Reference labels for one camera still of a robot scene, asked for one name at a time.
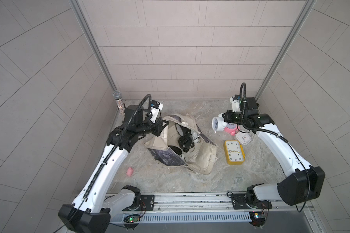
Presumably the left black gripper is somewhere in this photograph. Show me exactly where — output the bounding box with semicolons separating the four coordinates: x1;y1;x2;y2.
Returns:
133;116;169;137

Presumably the pink alarm clock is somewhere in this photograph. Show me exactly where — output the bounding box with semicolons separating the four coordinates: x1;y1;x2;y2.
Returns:
224;123;239;136

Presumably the small white alarm clock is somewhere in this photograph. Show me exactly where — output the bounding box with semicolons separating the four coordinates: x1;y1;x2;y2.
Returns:
235;132;252;145

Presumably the white twin-bell alarm clock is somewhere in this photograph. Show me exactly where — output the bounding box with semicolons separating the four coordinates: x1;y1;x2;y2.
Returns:
212;114;227;132

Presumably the yellow rectangular alarm clock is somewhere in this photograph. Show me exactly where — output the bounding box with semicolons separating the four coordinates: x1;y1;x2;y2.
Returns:
224;140;246;165

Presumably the beige canvas tote bag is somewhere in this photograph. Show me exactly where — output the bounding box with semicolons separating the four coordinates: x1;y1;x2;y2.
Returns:
144;114;217;175

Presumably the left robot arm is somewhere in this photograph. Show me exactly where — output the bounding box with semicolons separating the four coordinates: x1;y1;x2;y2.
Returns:
58;119;169;233

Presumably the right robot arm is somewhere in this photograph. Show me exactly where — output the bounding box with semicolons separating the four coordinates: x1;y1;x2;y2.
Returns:
220;110;325;208

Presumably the black alarm clock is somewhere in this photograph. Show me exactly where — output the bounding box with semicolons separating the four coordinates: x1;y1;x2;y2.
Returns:
178;129;194;152

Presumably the glitter microphone on stand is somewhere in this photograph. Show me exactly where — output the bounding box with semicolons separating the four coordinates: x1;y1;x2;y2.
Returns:
112;90;125;119

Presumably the small pink eraser piece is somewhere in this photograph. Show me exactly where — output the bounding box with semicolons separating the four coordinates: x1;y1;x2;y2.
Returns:
126;167;134;177

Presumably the left circuit board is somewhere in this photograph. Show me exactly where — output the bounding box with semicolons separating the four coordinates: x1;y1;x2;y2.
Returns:
123;214;141;224

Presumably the circuit board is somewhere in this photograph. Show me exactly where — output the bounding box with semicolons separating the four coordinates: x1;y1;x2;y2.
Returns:
249;212;266;227
123;214;141;224

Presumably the right circuit board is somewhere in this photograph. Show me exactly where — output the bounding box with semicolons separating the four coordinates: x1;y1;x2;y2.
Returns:
249;212;266;227

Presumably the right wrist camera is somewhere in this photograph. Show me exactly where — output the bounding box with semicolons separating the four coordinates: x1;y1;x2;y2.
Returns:
229;95;244;112

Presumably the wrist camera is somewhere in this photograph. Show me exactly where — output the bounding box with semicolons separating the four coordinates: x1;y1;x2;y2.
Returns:
229;95;244;112
150;100;163;123

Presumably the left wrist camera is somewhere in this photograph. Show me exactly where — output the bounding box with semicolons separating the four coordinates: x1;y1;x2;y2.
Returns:
150;100;163;123

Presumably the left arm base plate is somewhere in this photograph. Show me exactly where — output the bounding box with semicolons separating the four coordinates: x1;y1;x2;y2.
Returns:
123;195;155;211

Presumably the aluminium mounting rail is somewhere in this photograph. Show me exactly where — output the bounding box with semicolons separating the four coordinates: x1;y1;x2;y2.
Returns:
68;190;314;216

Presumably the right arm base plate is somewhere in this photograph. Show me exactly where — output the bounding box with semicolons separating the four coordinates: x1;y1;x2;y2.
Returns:
227;192;272;210

